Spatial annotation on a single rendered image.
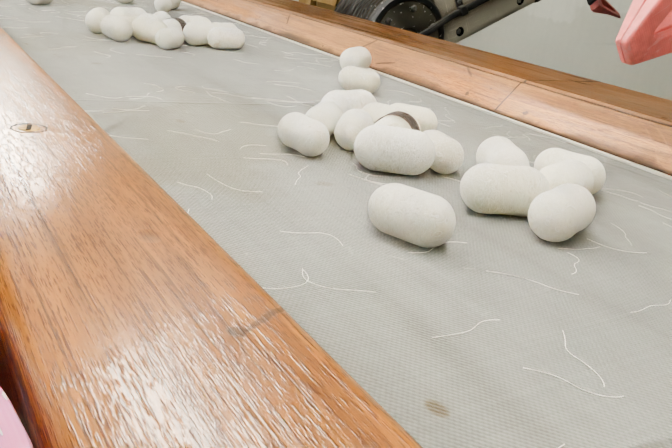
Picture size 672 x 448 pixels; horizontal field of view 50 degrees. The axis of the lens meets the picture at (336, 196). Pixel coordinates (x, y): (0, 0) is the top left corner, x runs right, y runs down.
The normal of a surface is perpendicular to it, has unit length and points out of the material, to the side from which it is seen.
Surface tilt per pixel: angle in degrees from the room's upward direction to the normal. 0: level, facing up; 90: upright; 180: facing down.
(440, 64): 45
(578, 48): 90
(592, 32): 90
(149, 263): 0
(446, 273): 0
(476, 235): 0
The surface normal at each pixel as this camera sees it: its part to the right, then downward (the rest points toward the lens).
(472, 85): -0.51, -0.62
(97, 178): 0.13, -0.94
